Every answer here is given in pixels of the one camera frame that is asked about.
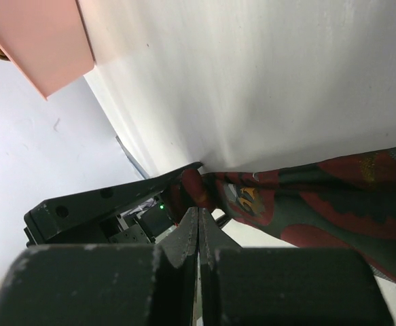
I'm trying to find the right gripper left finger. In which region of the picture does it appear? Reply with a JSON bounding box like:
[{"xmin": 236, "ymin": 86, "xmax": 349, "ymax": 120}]
[{"xmin": 0, "ymin": 208, "xmax": 198, "ymax": 325}]

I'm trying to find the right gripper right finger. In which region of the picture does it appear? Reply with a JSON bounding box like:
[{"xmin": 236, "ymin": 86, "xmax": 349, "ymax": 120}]
[{"xmin": 197, "ymin": 209, "xmax": 394, "ymax": 325}]

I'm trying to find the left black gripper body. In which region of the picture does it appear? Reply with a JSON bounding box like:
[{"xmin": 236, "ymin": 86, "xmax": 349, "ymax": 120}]
[{"xmin": 24, "ymin": 196, "xmax": 175, "ymax": 247}]

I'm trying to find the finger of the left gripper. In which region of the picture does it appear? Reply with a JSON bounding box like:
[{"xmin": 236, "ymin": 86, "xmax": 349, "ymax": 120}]
[{"xmin": 24, "ymin": 162, "xmax": 202, "ymax": 245}]

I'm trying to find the dark red patterned tie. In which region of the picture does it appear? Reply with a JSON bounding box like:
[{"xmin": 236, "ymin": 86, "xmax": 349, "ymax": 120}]
[{"xmin": 162, "ymin": 147, "xmax": 396, "ymax": 283}]

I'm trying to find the pink compartment organizer tray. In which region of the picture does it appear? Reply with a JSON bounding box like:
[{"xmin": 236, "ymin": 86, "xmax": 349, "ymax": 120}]
[{"xmin": 0, "ymin": 0, "xmax": 95, "ymax": 98}]

